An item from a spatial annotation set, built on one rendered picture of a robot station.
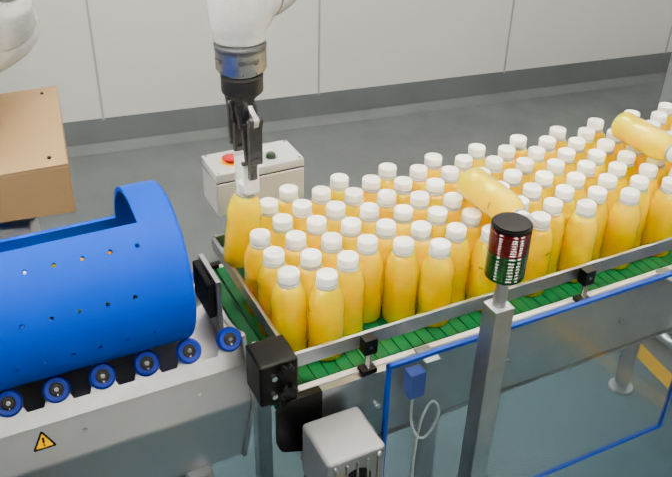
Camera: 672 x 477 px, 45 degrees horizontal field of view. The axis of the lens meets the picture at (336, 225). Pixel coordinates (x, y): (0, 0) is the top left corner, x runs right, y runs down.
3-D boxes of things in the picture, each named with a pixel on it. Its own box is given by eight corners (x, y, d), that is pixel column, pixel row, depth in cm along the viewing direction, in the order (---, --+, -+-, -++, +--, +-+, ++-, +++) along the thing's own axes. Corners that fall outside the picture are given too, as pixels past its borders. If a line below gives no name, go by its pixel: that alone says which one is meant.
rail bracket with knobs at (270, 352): (242, 382, 145) (240, 337, 139) (280, 370, 148) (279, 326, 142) (263, 419, 137) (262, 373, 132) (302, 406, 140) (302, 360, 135)
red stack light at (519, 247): (479, 242, 128) (482, 221, 126) (512, 233, 131) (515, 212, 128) (503, 263, 123) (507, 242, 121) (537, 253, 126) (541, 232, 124)
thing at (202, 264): (195, 309, 158) (190, 256, 151) (207, 305, 159) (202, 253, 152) (212, 339, 150) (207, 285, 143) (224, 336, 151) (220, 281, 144)
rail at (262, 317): (212, 249, 171) (211, 237, 170) (216, 248, 171) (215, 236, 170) (288, 366, 141) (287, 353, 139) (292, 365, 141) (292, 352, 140)
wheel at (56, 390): (38, 379, 133) (38, 380, 132) (66, 371, 135) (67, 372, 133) (45, 406, 133) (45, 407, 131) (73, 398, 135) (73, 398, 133)
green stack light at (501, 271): (475, 268, 131) (479, 243, 128) (508, 259, 133) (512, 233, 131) (499, 290, 126) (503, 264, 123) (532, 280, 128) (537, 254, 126)
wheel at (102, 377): (84, 366, 136) (85, 366, 135) (111, 358, 138) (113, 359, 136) (91, 392, 136) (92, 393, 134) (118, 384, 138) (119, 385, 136)
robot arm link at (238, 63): (223, 52, 134) (225, 85, 137) (274, 44, 138) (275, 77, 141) (205, 35, 141) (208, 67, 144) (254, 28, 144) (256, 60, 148)
